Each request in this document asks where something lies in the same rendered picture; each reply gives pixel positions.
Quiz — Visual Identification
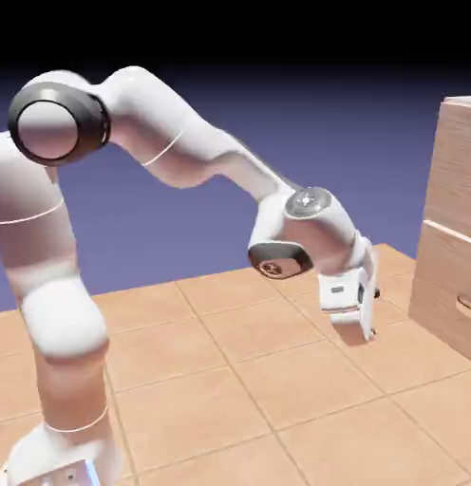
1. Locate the wood drawer front with slot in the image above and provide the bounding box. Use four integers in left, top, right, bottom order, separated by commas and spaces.
407, 219, 471, 368

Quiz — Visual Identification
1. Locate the light wood cabinet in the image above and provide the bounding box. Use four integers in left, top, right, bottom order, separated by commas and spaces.
407, 94, 471, 368

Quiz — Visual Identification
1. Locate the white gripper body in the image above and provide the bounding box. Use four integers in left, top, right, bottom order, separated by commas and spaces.
329, 248, 379, 342

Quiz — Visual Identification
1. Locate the plain wood drawer front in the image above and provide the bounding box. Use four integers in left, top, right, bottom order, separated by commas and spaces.
424, 99, 471, 244

